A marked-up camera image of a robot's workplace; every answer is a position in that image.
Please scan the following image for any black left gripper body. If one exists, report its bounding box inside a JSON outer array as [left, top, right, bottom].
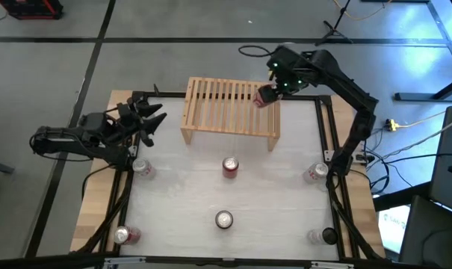
[[115, 91, 155, 148]]

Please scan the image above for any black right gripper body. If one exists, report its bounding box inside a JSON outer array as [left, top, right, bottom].
[[266, 44, 314, 95]]

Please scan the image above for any wooden slatted shelf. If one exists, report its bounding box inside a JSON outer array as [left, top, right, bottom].
[[179, 76, 282, 152]]

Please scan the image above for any black tripod stand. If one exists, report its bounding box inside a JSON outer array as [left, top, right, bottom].
[[314, 0, 354, 48]]

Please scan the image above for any black and red crate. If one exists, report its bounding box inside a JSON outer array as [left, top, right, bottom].
[[0, 0, 65, 21]]

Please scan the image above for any black overhead beam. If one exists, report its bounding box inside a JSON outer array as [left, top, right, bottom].
[[0, 253, 452, 269]]

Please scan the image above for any white printed board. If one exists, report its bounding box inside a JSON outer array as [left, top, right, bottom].
[[377, 204, 412, 255]]

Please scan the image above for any grey computer case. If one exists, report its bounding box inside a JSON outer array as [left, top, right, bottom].
[[429, 105, 452, 217]]

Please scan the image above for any dark grey chair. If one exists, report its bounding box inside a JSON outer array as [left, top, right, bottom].
[[399, 194, 452, 269]]

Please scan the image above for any black aluminium table frame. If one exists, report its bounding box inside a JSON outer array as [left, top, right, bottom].
[[75, 84, 387, 262]]

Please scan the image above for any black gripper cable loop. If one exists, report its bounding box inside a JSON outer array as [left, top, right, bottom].
[[238, 44, 273, 58]]

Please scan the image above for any yellow floor cable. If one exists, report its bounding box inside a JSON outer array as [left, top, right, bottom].
[[332, 0, 393, 22]]

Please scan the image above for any black desk frame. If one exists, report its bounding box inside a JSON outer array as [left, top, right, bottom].
[[362, 0, 452, 102]]

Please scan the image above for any white cable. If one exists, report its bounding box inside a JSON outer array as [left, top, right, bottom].
[[397, 102, 452, 129], [380, 114, 452, 160]]

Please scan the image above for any silver beam bracket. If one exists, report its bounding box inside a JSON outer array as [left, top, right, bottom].
[[104, 256, 147, 268], [310, 261, 356, 269]]

